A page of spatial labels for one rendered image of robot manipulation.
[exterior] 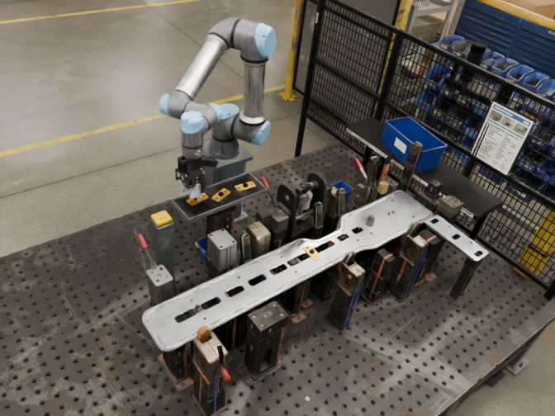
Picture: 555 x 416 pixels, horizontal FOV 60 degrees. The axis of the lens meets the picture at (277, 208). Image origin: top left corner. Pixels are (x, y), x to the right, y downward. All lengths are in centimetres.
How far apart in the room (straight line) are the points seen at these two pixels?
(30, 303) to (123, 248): 45
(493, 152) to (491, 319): 78
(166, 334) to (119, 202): 217
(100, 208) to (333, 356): 225
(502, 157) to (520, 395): 139
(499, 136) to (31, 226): 294
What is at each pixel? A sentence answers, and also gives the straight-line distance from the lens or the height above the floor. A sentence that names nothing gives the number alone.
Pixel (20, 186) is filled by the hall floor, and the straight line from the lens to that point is 408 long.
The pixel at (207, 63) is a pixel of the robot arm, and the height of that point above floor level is 162.
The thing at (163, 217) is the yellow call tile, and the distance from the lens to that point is 185.
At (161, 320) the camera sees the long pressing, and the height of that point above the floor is 100.
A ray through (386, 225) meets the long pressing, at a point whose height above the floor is 100.
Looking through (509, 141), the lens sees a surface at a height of 131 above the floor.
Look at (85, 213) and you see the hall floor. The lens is 371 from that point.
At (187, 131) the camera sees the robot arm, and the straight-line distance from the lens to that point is 164.
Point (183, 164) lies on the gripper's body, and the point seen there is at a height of 140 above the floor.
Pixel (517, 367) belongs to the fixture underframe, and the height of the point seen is 1.
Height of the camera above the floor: 239
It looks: 40 degrees down
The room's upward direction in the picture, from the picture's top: 8 degrees clockwise
